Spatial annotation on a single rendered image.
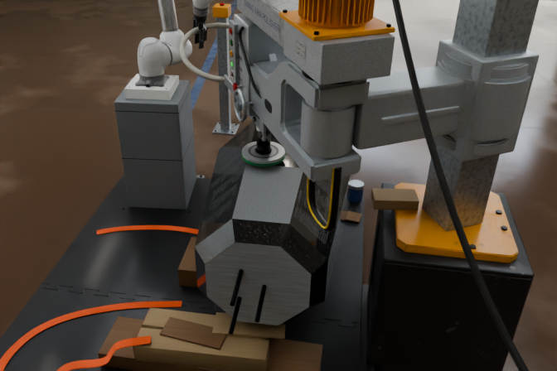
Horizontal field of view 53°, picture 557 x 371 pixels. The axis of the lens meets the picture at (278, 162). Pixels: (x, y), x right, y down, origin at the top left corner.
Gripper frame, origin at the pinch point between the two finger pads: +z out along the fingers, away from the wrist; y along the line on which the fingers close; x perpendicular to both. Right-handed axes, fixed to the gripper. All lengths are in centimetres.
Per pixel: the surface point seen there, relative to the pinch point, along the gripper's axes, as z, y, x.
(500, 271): -30, 205, 18
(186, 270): 68, 97, -61
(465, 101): -82, 156, 17
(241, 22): -68, 68, -22
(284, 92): -71, 114, -33
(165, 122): 46, 11, -28
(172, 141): 58, 18, -27
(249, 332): 37, 154, -61
